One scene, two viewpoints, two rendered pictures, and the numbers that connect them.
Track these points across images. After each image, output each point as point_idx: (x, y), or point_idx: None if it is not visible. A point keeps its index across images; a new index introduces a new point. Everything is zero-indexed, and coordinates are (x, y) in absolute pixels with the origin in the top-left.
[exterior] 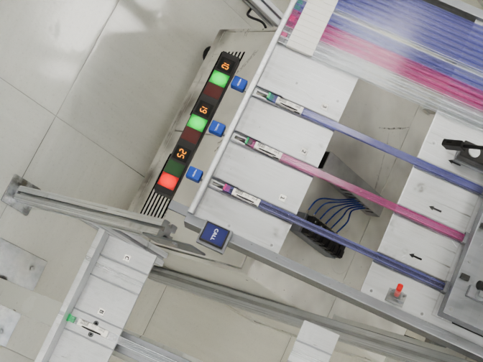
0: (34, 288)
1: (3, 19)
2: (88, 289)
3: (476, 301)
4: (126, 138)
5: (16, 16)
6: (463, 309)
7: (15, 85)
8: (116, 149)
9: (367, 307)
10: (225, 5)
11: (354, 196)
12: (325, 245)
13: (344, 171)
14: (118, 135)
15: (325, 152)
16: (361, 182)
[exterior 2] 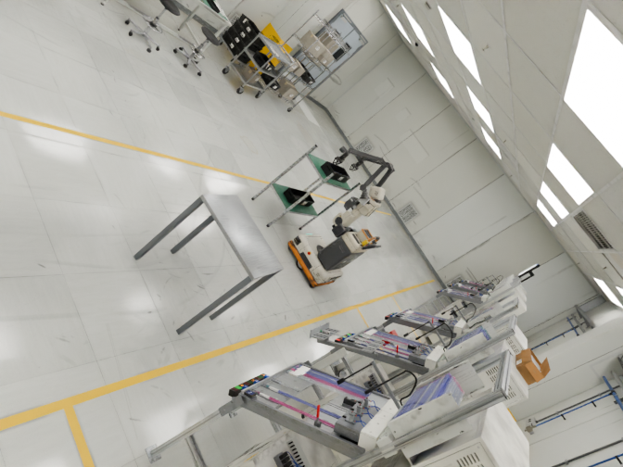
0: (278, 408)
1: (286, 347)
2: (324, 330)
3: (416, 355)
4: (307, 396)
5: (288, 348)
6: (413, 355)
7: (285, 360)
8: (304, 396)
9: (389, 359)
10: None
11: (380, 389)
12: (374, 389)
13: (377, 380)
14: (305, 393)
15: (372, 373)
16: (382, 387)
